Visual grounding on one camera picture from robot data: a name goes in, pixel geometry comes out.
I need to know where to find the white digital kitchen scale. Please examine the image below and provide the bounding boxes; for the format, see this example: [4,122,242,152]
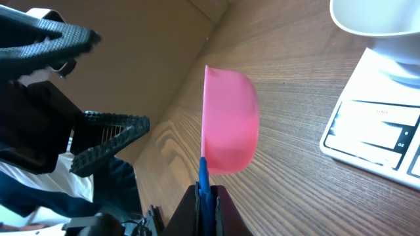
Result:
[320,49,419,189]

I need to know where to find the pink scoop with blue handle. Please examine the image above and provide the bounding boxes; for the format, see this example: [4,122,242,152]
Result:
[198,66,260,235]

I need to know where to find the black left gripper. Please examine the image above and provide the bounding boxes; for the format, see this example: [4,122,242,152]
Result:
[1,6,150,178]

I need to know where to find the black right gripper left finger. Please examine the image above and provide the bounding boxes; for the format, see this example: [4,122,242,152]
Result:
[162,184,200,236]

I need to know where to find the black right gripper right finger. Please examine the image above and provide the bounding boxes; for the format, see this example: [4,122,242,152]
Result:
[215,185,253,236]

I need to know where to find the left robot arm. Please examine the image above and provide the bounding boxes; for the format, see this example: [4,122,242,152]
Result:
[1,6,150,235]

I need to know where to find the white bowl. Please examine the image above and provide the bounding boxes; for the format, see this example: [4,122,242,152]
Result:
[329,0,419,86]

